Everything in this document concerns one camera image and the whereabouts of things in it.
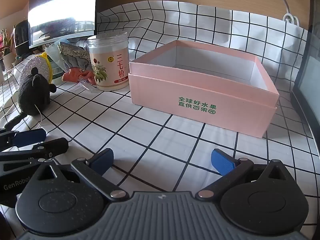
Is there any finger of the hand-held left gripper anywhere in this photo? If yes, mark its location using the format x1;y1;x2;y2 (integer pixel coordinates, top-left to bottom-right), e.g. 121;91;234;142
0;137;69;162
0;128;47;147

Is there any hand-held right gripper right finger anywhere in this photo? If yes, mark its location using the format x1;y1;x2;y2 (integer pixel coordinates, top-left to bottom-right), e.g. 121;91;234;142
196;149;292;201

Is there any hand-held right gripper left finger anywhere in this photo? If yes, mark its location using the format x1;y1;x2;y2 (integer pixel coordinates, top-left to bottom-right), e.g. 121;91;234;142
37;148;129;202

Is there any black plush toy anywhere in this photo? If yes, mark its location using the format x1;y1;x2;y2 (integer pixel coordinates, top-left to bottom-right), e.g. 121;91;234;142
4;67;57;132

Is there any pink cardboard box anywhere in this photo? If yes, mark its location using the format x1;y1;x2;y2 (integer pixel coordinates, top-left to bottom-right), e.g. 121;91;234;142
128;39;280;139

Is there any silver glitter round pad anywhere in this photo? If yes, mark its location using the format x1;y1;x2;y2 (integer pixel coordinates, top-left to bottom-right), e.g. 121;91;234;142
19;52;53;84

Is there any orange plush toy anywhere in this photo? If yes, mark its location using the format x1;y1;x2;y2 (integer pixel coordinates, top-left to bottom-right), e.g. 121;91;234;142
62;67;97;86

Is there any grey patterned fabric pouch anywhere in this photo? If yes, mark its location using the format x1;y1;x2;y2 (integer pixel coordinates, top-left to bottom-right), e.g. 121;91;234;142
57;42;93;72

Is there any green lid glass jar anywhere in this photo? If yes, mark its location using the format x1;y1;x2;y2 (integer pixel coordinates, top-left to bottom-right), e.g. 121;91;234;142
49;56;67;84

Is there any clear plastic bag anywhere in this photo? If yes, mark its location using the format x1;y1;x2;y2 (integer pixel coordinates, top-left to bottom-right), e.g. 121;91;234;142
45;36;75;63

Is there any potted plant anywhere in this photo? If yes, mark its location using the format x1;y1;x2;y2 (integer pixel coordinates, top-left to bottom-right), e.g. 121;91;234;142
0;27;16;71

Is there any clear jar with floral label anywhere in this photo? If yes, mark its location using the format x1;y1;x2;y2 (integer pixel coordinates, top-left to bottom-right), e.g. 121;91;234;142
87;31;130;92

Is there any black cylindrical speaker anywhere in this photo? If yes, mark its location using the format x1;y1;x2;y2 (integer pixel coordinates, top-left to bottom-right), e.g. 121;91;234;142
12;20;32;56

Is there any flat screen monitor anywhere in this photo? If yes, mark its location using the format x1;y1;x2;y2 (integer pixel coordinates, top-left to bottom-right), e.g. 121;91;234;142
27;0;98;49

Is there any dark framed screen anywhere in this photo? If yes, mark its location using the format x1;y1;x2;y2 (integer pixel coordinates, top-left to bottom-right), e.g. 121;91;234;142
291;0;320;141

